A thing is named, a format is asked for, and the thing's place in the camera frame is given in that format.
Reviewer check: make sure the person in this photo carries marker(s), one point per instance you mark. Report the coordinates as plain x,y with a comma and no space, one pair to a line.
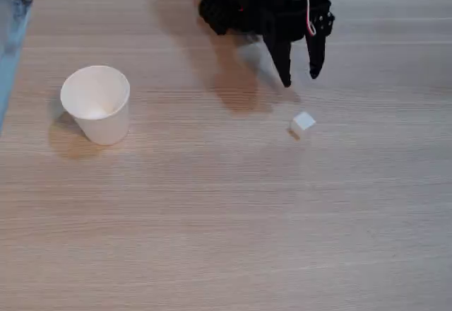
14,10

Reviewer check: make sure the white cube block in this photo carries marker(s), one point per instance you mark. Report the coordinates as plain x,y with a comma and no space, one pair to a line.
303,125

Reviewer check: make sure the white paper cup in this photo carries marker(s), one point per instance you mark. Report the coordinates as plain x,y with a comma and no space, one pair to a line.
102,123

